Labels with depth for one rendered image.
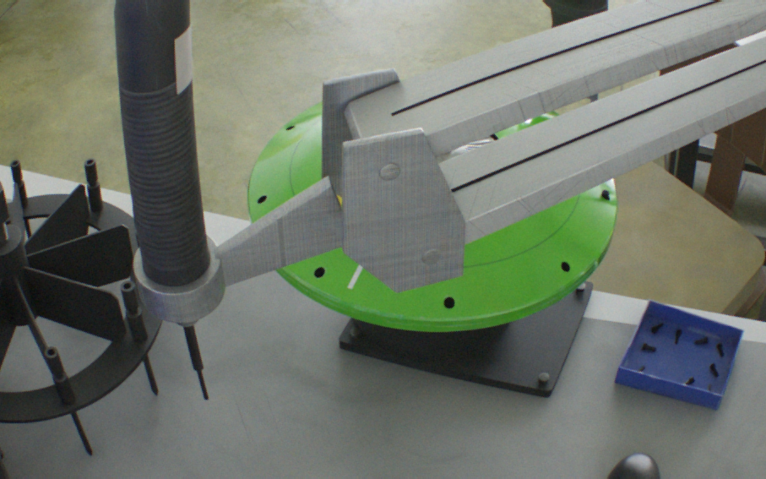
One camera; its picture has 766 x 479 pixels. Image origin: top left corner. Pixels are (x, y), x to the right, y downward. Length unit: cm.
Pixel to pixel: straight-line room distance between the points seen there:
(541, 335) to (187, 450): 35
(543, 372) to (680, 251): 65
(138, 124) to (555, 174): 20
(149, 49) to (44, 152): 254
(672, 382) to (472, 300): 24
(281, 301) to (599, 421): 33
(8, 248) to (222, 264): 45
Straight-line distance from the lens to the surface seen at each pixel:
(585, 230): 91
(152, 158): 49
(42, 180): 129
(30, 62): 351
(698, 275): 157
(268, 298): 107
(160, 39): 46
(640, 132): 56
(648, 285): 154
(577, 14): 106
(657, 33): 53
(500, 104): 51
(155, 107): 48
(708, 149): 245
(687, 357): 103
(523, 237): 88
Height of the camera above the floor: 166
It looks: 40 degrees down
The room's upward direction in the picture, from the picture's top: 1 degrees counter-clockwise
